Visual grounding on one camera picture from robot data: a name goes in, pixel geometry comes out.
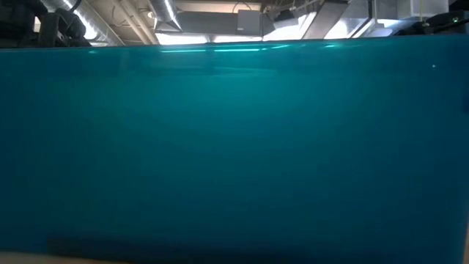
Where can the teal plastic bin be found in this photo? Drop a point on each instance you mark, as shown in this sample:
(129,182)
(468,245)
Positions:
(234,146)

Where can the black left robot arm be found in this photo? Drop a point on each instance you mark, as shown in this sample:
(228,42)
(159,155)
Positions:
(22,22)

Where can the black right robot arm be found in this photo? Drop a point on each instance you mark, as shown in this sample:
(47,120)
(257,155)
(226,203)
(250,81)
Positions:
(439,22)

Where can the grey ceiling box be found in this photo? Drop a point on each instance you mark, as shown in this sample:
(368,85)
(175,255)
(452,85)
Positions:
(249,22)

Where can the short silver ceiling duct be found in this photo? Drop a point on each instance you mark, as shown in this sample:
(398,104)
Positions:
(166,12)

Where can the silver rectangular ceiling duct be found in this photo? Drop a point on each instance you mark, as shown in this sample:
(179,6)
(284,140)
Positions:
(329,22)

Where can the silver round ceiling duct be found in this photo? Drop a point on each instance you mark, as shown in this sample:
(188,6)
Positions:
(91,18)

